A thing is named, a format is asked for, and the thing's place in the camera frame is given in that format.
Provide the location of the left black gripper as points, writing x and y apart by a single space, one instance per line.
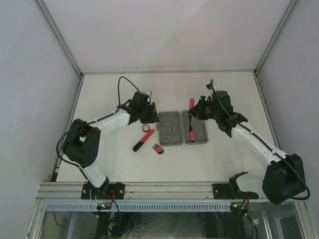
153 118

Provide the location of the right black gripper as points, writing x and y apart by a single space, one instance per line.
197 111

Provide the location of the long red black screwdriver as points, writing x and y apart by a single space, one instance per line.
191 103

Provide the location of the short red black screwdriver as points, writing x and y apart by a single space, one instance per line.
191 133

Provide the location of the grey plastic tool case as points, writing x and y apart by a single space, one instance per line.
173 129

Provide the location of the red hex key set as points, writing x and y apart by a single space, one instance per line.
158 149

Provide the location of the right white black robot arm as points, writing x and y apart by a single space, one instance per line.
284 176

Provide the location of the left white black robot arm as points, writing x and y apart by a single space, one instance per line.
81 143

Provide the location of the black tape roll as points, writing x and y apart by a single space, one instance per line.
146 128

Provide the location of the red black utility knife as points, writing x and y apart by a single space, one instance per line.
143 140

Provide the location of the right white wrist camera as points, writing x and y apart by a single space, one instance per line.
210 90

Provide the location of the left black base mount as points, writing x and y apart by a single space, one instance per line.
113 191

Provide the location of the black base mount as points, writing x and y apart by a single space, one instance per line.
113 191
225 191

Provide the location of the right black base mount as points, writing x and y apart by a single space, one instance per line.
225 191

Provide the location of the blue slotted cable duct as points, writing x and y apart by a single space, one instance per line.
140 207

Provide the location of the aluminium front rail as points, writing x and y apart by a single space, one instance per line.
133 191

